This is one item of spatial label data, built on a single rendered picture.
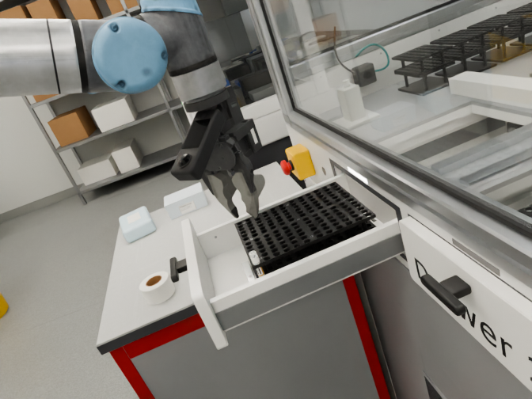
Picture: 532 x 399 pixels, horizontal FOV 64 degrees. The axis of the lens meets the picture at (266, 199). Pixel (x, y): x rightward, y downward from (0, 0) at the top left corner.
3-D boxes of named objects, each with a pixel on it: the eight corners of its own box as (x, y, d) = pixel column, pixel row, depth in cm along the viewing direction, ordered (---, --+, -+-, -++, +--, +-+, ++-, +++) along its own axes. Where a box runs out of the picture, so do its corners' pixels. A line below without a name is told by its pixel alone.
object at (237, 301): (224, 333, 67) (210, 304, 65) (207, 256, 91) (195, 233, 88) (448, 234, 71) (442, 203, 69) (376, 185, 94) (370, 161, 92)
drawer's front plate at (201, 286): (218, 351, 66) (191, 298, 62) (200, 262, 93) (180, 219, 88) (229, 347, 67) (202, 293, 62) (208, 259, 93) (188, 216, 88)
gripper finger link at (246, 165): (264, 187, 68) (239, 138, 65) (259, 192, 67) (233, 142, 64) (241, 192, 71) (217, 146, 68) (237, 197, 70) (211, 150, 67)
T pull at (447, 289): (458, 319, 47) (457, 309, 46) (419, 283, 54) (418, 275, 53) (487, 305, 47) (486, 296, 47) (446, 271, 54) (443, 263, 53)
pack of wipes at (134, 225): (157, 230, 130) (151, 218, 129) (128, 245, 128) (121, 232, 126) (150, 215, 144) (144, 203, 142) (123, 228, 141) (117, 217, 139)
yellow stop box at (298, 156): (298, 182, 108) (290, 157, 105) (290, 173, 115) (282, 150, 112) (317, 174, 108) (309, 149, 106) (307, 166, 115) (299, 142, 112)
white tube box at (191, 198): (170, 220, 134) (164, 206, 132) (170, 210, 142) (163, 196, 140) (208, 204, 135) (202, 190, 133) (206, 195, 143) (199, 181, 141)
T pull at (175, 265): (173, 284, 73) (169, 278, 72) (172, 263, 79) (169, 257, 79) (193, 276, 73) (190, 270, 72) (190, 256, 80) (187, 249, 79)
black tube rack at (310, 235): (264, 297, 72) (252, 267, 69) (245, 249, 88) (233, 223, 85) (383, 245, 74) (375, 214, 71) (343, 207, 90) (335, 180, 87)
